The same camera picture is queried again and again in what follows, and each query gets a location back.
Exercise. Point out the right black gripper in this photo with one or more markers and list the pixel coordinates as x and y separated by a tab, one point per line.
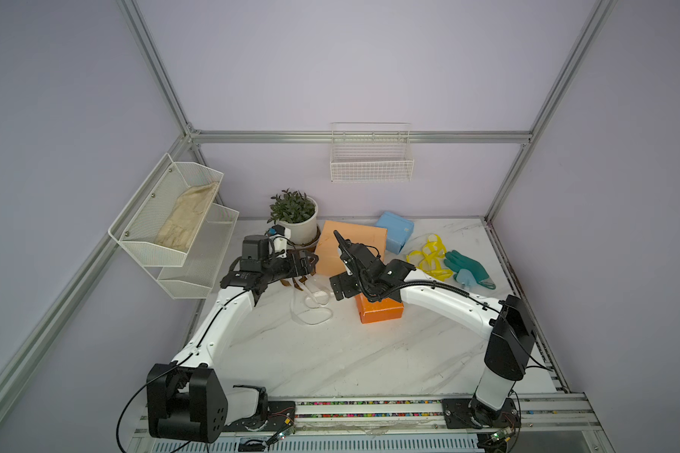
345	279

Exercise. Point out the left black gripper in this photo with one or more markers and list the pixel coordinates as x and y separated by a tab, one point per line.
303	269

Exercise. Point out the orange gift box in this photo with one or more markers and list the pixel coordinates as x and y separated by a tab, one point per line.
374	312

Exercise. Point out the white ribbon bow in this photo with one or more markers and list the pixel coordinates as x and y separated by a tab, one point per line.
311	308

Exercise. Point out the light blue gift box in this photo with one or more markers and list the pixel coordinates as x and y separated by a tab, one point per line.
398	231

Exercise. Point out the yellow ribbon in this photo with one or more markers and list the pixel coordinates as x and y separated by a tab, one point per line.
430	258

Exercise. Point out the brown ribbon bow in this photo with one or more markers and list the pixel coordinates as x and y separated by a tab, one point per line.
297	283

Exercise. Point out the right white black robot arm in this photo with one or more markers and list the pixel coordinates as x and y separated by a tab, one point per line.
506	324

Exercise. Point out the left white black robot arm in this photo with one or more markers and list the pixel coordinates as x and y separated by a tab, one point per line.
185	399

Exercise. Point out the potted green plant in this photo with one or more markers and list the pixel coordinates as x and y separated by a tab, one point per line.
297	212

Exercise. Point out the beige cloth in shelf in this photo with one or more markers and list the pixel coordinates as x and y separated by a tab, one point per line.
180	229

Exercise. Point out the white two-tier mesh shelf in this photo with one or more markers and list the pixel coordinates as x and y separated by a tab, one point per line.
181	275

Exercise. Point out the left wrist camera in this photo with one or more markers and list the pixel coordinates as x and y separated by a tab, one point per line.
280	242

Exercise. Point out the white wire wall basket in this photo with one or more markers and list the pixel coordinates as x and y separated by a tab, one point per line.
371	152

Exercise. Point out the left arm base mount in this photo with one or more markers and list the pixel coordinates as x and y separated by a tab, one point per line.
249	409

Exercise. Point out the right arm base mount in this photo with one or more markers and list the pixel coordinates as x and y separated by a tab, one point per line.
471	414

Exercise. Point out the aluminium frame rail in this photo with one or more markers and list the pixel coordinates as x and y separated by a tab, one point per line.
374	416

